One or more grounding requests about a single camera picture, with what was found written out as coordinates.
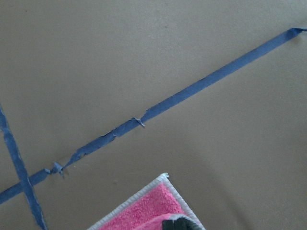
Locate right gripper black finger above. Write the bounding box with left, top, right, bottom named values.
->
left=162, top=216, right=201, bottom=230

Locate pink and grey towel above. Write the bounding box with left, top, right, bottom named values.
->
left=89, top=173, right=205, bottom=230

